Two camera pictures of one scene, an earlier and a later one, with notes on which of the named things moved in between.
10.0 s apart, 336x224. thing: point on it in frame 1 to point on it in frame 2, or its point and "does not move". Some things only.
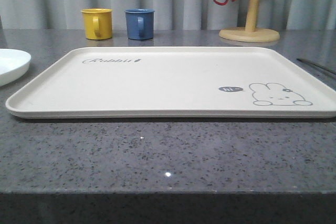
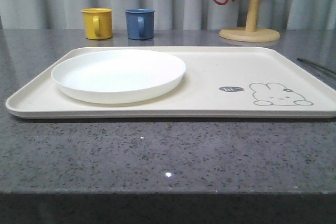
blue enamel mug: x=139 y=23 does not move
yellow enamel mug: x=98 y=23 does not move
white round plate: x=14 y=64 to x=117 y=76
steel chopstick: x=316 y=64 does not move
